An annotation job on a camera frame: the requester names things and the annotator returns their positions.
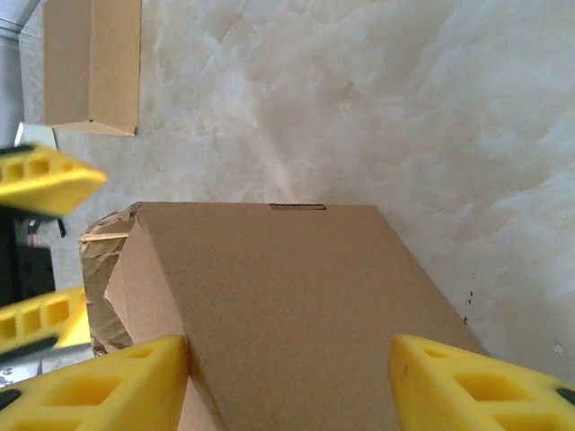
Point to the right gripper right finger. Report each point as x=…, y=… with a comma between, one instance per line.
x=471, y=395

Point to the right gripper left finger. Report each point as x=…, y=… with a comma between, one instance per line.
x=90, y=395

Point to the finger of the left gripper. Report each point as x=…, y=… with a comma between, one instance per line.
x=40, y=319
x=40, y=179

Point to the brown cardboard mailer box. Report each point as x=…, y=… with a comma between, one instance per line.
x=287, y=292
x=90, y=67

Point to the left aluminium side rail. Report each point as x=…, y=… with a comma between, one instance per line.
x=13, y=18

